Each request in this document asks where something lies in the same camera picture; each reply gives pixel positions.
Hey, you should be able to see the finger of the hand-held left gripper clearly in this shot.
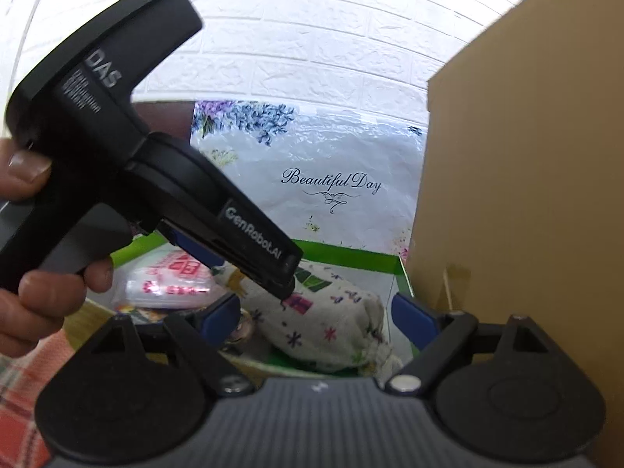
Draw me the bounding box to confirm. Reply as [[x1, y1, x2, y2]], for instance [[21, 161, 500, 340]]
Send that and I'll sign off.
[[266, 271, 298, 302], [157, 221, 231, 271]]

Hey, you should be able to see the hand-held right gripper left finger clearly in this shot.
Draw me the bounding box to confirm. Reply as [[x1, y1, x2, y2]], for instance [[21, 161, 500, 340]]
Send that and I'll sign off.
[[72, 294, 255, 397]]

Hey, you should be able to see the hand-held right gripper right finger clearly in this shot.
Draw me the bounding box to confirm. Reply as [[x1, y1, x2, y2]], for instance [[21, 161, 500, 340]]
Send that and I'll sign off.
[[384, 291, 555, 395]]

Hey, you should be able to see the clear red-printed plastic bag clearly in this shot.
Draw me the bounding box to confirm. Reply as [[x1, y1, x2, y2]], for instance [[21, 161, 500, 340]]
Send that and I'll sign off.
[[113, 248, 221, 311]]

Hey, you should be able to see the floral drawstring pouch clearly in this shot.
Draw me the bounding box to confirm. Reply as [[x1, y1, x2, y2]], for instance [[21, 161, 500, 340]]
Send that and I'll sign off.
[[209, 257, 397, 377]]

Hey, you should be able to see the green paper box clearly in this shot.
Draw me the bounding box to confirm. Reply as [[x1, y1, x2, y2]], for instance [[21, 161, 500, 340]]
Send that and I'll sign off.
[[62, 231, 417, 383]]

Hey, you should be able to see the person's left hand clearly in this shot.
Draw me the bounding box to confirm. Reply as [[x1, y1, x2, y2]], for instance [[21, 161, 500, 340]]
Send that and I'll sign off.
[[0, 138, 114, 358]]

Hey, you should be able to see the round metal object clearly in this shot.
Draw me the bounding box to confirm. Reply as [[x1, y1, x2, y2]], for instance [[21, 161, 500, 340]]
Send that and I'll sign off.
[[228, 313, 255, 348]]

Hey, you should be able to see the white floral plastic bag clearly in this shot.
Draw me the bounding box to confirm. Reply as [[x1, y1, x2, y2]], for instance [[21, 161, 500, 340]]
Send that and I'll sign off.
[[189, 99, 426, 255]]

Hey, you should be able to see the brown cardboard box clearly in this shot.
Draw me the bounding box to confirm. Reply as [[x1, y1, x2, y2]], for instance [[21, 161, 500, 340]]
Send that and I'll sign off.
[[408, 0, 624, 452]]

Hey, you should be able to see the plaid tablecloth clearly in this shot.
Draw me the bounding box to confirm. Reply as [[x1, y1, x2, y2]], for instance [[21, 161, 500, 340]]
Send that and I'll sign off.
[[0, 344, 55, 468]]

